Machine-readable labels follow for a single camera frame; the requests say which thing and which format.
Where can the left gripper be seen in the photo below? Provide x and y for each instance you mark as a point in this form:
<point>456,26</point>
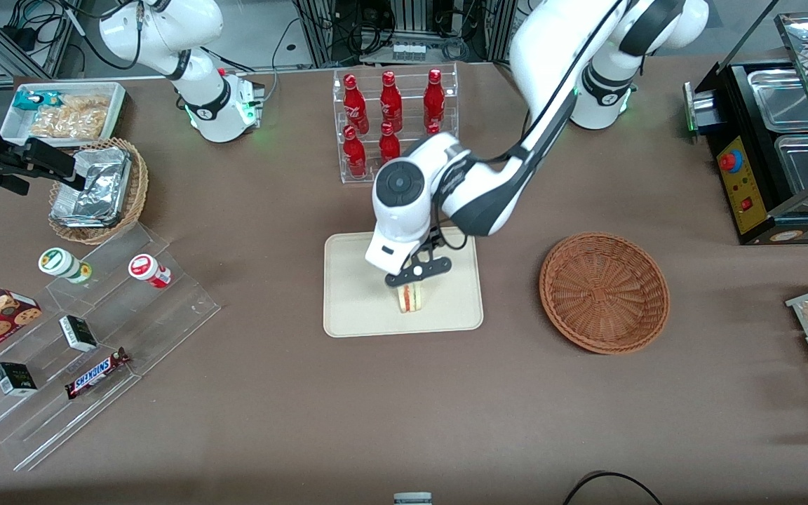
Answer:
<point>433,238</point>

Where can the triangle sandwich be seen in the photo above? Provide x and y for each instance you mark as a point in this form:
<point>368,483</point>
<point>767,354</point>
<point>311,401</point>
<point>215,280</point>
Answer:
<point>411,299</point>

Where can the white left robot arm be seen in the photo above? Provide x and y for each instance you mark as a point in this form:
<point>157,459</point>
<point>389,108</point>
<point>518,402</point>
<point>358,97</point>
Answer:
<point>551,84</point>

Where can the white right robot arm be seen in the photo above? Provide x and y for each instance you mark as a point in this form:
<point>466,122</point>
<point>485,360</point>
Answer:
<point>158,35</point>

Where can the cream rectangular serving tray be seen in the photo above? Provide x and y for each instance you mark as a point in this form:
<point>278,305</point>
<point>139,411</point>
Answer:
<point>446,301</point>

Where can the light wicker basket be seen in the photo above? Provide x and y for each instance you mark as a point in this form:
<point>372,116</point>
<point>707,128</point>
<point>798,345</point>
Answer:
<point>134,203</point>

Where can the brown round wicker basket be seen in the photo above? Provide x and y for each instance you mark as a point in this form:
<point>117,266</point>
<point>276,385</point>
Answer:
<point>604,291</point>

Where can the white plastic snack bin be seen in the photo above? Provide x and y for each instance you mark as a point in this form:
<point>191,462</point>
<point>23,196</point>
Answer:
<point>18,126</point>

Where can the clear bag of chips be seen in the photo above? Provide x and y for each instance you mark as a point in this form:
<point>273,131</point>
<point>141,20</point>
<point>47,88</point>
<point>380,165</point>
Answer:
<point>60,126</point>
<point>85,105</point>

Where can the teal snack packet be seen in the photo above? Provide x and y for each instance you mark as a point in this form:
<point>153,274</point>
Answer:
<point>34,100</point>

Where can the stack of foil containers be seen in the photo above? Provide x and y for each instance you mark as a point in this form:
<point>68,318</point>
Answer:
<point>95,189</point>

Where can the green sunflower lidded cup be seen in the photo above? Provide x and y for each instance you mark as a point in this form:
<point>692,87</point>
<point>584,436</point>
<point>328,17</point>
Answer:
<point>64,265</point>

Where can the red lidded white cup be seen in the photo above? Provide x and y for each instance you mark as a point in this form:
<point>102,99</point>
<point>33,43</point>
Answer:
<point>150,271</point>

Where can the small black carton box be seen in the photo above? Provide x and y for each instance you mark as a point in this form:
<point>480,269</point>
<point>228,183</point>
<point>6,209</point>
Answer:
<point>15,379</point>
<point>78,334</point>

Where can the clear acrylic stepped display stand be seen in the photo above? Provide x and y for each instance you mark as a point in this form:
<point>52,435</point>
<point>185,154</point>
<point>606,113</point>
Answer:
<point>165,308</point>

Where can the clear acrylic bottle rack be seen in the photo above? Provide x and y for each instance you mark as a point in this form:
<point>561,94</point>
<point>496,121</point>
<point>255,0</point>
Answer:
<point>407,73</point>

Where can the Snickers chocolate bar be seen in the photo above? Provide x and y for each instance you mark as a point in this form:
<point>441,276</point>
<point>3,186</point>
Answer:
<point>97,373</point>

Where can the white power strip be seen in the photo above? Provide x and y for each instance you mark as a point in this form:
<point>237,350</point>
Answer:
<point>408,50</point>

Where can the grey device at table edge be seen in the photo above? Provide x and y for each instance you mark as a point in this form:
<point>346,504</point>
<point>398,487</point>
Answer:
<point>412,499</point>

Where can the black food warmer machine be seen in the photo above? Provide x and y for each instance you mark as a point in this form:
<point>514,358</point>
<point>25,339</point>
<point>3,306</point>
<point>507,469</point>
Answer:
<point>748,182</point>

